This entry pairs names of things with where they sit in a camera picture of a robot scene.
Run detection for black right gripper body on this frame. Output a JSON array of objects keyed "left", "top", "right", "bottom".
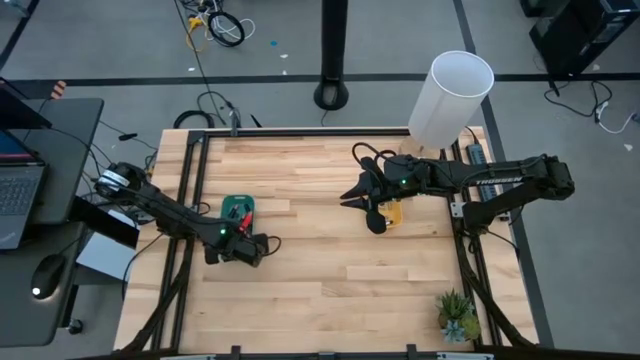
[{"left": 380, "top": 157, "right": 419, "bottom": 212}]

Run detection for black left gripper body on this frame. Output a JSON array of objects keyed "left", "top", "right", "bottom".
[{"left": 229, "top": 233, "right": 261, "bottom": 268}]

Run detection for yellow plastic bin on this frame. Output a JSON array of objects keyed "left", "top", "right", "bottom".
[{"left": 374, "top": 198, "right": 404, "bottom": 230}]

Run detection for green plastic bin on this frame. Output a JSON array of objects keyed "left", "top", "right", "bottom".
[{"left": 220, "top": 194, "right": 257, "bottom": 237}]

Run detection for black power strip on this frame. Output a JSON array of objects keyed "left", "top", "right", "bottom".
[{"left": 464, "top": 142, "right": 503, "bottom": 202}]

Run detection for white shade table lamp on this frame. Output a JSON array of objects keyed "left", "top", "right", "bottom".
[{"left": 398, "top": 49, "right": 496, "bottom": 160}]

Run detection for silver aluminium bar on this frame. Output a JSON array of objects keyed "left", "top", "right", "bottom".
[
  {"left": 158, "top": 352, "right": 217, "bottom": 360},
  {"left": 436, "top": 352, "right": 496, "bottom": 360}
]

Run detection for potted succulent plant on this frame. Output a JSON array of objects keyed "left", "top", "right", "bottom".
[{"left": 433, "top": 287, "right": 483, "bottom": 345}]

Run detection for black vertical pole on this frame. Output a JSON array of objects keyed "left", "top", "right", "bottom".
[{"left": 312, "top": 0, "right": 350, "bottom": 112}]

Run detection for grey computer case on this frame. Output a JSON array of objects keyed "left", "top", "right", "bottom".
[{"left": 69, "top": 196, "right": 142, "bottom": 287}]

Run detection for black computer mouse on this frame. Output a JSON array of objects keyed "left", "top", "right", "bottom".
[{"left": 29, "top": 253, "right": 67, "bottom": 304}]

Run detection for black desk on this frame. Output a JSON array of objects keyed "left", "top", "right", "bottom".
[{"left": 0, "top": 97, "right": 105, "bottom": 350}]

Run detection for black laptop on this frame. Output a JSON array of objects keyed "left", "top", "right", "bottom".
[{"left": 0, "top": 128, "right": 47, "bottom": 251}]

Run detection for black monitor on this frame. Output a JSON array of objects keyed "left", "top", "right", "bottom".
[{"left": 0, "top": 78, "right": 53, "bottom": 131}]

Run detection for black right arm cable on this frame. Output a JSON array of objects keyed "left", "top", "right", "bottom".
[{"left": 351, "top": 141, "right": 399, "bottom": 166}]

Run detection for black table frame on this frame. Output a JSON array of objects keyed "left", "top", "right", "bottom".
[{"left": 117, "top": 127, "right": 539, "bottom": 360}]

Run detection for thick black cable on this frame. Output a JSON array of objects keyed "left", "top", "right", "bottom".
[{"left": 172, "top": 108, "right": 217, "bottom": 130}]

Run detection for long black floor cable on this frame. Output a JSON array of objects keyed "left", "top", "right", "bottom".
[{"left": 172, "top": 0, "right": 226, "bottom": 129}]

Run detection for white cable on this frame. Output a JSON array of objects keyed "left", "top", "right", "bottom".
[{"left": 217, "top": 14, "right": 257, "bottom": 45}]

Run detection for black cable coil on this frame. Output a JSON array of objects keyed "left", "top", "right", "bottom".
[{"left": 206, "top": 9, "right": 248, "bottom": 48}]

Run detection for yellow cable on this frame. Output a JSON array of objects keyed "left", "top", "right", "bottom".
[{"left": 185, "top": 14, "right": 212, "bottom": 54}]

